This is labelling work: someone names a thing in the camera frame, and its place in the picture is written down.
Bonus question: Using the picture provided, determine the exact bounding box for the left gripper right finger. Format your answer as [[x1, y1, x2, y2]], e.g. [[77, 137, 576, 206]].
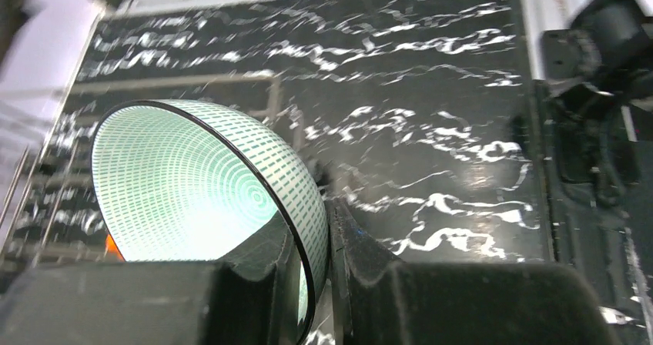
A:
[[326, 200, 618, 344]]

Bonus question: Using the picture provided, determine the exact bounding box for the orange striped bowl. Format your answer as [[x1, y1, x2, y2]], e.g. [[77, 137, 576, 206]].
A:
[[105, 234, 124, 261]]

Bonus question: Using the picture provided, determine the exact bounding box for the grey wire dish rack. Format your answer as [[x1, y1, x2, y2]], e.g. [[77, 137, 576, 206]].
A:
[[1, 75, 327, 279]]

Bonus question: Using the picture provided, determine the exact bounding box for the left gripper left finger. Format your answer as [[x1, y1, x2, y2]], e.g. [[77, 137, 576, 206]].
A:
[[1, 219, 301, 344]]

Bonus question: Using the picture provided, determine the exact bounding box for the pale green shallow bowl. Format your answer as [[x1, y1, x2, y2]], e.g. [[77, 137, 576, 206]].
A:
[[91, 99, 328, 325]]

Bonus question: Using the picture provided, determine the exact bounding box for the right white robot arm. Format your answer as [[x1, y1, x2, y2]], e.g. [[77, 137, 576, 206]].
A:
[[540, 0, 652, 122]]

